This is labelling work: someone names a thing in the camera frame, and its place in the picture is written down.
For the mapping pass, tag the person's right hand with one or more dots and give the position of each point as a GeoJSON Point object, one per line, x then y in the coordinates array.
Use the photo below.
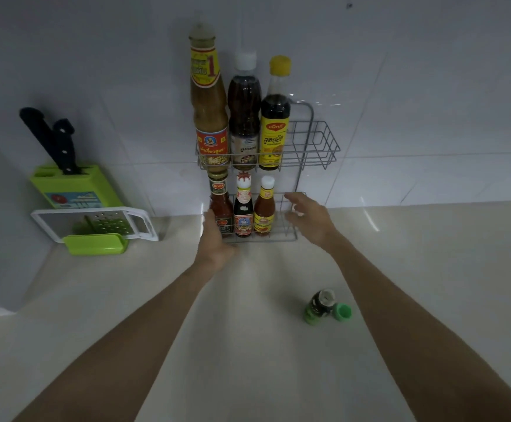
{"type": "Point", "coordinates": [314, 224]}

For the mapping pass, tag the dark sauce bottle white cap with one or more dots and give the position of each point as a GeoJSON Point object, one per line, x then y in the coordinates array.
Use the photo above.
{"type": "Point", "coordinates": [244, 109]}

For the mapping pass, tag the person's right thumb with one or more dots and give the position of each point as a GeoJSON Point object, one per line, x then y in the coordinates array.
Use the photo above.
{"type": "Point", "coordinates": [292, 219]}

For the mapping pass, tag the person's left fingers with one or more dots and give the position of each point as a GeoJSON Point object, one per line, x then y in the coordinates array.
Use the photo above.
{"type": "Point", "coordinates": [209, 219]}

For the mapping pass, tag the tall tan sauce bottle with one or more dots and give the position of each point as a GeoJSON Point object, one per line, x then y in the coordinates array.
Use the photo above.
{"type": "Point", "coordinates": [209, 105]}

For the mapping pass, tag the person's left hand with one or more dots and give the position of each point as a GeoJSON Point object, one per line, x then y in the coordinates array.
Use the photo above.
{"type": "Point", "coordinates": [213, 246]}

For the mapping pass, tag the small green open bottle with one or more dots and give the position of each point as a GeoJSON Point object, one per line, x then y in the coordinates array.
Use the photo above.
{"type": "Point", "coordinates": [319, 307]}

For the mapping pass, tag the small red chili sauce bottle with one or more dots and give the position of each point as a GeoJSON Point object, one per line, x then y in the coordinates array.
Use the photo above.
{"type": "Point", "coordinates": [220, 202]}

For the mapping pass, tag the green plastic grater tray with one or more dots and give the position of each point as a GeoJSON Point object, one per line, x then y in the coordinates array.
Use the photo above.
{"type": "Point", "coordinates": [95, 245]}

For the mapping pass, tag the person's right forearm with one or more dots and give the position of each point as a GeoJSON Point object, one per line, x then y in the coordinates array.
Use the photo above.
{"type": "Point", "coordinates": [413, 347]}

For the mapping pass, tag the small dark bottle red label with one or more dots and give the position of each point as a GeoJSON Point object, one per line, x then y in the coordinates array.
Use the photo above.
{"type": "Point", "coordinates": [243, 206]}

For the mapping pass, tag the person's left forearm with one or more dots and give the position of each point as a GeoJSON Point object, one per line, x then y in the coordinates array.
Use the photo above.
{"type": "Point", "coordinates": [132, 347]}

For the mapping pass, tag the white framed metal grater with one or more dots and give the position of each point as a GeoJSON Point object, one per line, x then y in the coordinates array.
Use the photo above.
{"type": "Point", "coordinates": [143, 224]}

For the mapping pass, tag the dark sauce bottle yellow cap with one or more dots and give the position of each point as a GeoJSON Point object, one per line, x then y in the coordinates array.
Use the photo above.
{"type": "Point", "coordinates": [275, 122]}

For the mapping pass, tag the small orange sauce bottle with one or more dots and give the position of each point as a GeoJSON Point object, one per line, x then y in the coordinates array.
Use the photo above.
{"type": "Point", "coordinates": [264, 208]}

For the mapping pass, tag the green knife block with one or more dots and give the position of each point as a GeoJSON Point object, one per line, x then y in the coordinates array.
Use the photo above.
{"type": "Point", "coordinates": [84, 184]}

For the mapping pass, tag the green bottle cap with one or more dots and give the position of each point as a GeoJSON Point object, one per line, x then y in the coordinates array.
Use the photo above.
{"type": "Point", "coordinates": [342, 312]}

